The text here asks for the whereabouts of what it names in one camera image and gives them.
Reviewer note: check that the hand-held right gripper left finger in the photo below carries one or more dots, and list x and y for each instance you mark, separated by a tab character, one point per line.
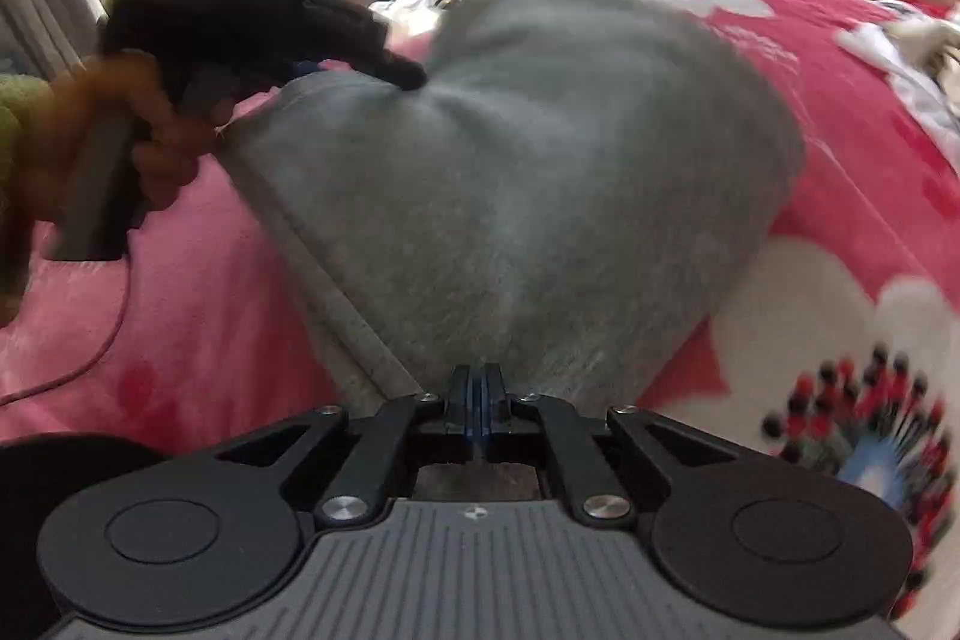
465	407

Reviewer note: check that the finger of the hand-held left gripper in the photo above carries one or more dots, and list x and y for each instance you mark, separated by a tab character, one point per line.
382	63

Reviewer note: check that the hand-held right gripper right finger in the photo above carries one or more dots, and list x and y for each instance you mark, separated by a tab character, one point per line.
493	407

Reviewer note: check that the grey sweatpants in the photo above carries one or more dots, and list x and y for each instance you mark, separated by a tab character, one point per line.
525	160

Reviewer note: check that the person's left hand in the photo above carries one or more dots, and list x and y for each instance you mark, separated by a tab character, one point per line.
161	160

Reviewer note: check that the pink floral blanket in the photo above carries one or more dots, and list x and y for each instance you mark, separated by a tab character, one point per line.
840	175

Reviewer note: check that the white garment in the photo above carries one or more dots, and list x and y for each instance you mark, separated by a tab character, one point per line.
900	59

